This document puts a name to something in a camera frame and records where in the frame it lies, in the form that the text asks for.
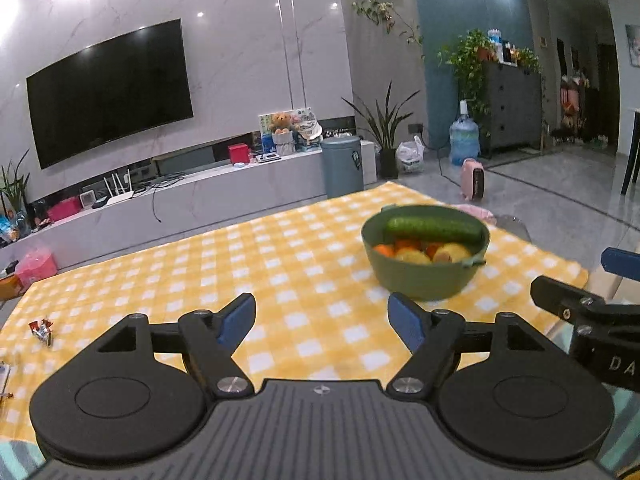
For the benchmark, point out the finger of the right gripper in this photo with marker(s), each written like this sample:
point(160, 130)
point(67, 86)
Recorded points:
point(621, 262)
point(575, 305)

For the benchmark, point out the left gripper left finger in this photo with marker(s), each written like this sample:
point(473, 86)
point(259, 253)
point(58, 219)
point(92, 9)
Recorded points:
point(210, 339)

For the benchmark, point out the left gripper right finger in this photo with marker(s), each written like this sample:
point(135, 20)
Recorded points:
point(432, 339)

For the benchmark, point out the green colander bowl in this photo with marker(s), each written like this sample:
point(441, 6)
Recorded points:
point(437, 281)

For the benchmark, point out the yellow pear left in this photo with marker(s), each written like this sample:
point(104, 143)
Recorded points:
point(413, 255)

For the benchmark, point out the yellow pear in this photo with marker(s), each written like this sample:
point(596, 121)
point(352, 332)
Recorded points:
point(413, 255)
point(451, 253)

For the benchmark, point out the yellow pear right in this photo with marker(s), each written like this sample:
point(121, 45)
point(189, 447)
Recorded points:
point(451, 253)

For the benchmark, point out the orange mandarin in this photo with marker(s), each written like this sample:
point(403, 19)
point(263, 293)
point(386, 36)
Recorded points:
point(385, 250)

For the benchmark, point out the green cucumber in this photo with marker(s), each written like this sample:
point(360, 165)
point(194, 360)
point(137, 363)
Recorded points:
point(432, 229)

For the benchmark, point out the yellow checkered tablecloth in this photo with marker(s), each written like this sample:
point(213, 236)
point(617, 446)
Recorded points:
point(321, 313)

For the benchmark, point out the white TV console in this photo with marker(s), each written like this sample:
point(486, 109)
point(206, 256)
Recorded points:
point(194, 203)

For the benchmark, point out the pink suitcase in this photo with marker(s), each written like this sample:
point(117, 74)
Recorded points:
point(472, 179)

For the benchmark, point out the white wifi router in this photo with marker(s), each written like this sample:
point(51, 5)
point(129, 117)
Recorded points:
point(118, 190)

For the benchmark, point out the white plastic bag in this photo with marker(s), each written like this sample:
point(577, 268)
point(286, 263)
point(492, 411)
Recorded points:
point(410, 156)

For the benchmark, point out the red box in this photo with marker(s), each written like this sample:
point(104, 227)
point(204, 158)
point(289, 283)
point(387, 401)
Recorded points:
point(239, 153)

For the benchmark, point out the dark grey drawer cabinet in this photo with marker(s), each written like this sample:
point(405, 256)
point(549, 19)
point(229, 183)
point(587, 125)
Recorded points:
point(514, 100)

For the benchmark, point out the blue-grey trash bin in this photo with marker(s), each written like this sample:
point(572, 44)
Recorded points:
point(342, 165)

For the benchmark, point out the blue water jug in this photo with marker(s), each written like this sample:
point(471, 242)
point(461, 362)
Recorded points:
point(464, 137)

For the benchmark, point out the potted green plant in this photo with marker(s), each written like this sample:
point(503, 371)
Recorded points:
point(382, 122)

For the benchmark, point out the teddy bear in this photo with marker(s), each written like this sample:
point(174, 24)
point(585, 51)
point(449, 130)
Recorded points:
point(280, 122)

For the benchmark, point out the trailing ivy plant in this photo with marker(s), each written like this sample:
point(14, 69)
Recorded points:
point(468, 58)

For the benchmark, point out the black wall television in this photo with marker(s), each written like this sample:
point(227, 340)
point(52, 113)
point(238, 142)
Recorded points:
point(119, 87)

